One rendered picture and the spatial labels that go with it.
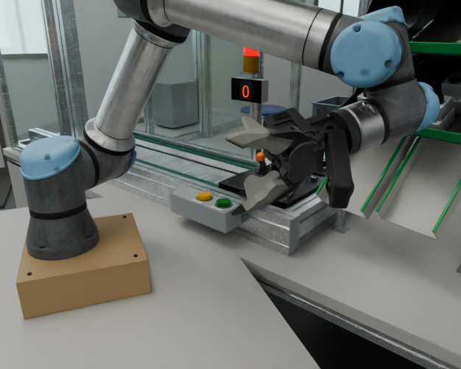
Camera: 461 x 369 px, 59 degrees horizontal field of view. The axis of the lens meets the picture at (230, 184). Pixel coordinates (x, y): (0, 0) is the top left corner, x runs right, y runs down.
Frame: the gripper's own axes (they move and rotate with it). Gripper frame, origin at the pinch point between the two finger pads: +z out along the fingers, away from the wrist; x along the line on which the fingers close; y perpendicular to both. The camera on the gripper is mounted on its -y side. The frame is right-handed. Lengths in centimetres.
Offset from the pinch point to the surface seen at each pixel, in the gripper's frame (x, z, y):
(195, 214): -45, -2, 34
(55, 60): -31, 20, 111
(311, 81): -237, -237, 319
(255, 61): -26, -37, 67
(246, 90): -34, -33, 65
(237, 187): -45, -16, 37
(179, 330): -34.3, 12.6, -0.2
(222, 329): -34.9, 5.1, -3.2
